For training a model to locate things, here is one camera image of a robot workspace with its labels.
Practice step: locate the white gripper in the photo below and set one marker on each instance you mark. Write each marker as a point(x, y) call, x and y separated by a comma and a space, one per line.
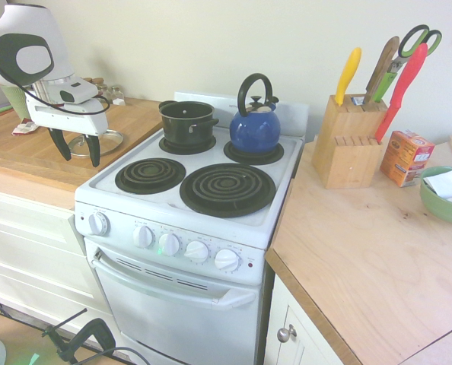
point(70, 119)

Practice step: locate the glass pot lid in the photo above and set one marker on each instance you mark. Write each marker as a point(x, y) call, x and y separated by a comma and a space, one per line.
point(112, 138)

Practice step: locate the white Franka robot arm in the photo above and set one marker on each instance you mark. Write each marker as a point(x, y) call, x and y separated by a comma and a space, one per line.
point(28, 30)

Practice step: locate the brown lid spice jar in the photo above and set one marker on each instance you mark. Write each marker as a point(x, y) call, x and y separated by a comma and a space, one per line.
point(99, 81)
point(87, 80)

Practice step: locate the black cooking pot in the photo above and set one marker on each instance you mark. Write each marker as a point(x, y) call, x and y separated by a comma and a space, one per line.
point(188, 133)

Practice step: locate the red white packet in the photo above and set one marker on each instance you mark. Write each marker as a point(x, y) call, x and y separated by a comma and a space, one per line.
point(24, 129)

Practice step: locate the glass spice jar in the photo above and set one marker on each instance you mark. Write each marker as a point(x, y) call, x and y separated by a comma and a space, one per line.
point(102, 91)
point(116, 97)

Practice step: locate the large wooden butcher board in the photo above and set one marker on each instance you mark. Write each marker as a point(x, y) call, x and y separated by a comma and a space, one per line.
point(5, 148)

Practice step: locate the small coil burner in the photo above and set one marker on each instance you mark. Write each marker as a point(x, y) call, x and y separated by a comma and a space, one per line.
point(172, 151)
point(249, 158)
point(148, 175)

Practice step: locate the green ribbed utensil holder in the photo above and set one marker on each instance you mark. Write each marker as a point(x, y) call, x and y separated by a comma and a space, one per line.
point(14, 100)

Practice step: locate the white stove knob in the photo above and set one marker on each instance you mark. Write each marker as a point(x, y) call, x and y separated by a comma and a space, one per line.
point(98, 224)
point(196, 252)
point(227, 260)
point(144, 237)
point(169, 244)

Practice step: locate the white drawer cabinet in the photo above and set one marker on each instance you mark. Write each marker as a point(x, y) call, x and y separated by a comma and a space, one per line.
point(28, 247)

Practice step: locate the large coil burner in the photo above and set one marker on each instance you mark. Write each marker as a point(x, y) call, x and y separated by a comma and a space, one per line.
point(226, 190)

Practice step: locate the black table clamp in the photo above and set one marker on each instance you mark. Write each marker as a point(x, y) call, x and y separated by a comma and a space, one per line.
point(96, 332)

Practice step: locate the white electric stove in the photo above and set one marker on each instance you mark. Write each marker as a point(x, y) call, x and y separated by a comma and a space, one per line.
point(180, 323)

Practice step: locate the wooden knife block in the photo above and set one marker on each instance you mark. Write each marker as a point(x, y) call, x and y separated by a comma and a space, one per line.
point(344, 159)

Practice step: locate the round metal cabinet knob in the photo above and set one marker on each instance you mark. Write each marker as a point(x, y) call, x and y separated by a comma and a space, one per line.
point(287, 333)

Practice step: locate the white door cabinet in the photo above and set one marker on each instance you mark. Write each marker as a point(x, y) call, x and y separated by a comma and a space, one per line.
point(287, 355)

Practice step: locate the orange baking soda box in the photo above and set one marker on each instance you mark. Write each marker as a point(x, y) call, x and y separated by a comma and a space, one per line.
point(405, 159)

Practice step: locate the green grey scissors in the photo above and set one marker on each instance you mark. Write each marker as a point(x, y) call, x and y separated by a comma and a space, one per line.
point(410, 43)

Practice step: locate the green ceramic bowl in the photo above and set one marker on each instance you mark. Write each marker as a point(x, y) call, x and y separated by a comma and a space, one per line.
point(439, 209)

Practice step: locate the white paper towel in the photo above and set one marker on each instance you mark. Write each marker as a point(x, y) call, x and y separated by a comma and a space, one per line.
point(450, 182)

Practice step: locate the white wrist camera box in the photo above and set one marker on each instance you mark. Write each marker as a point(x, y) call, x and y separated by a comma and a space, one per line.
point(75, 93)

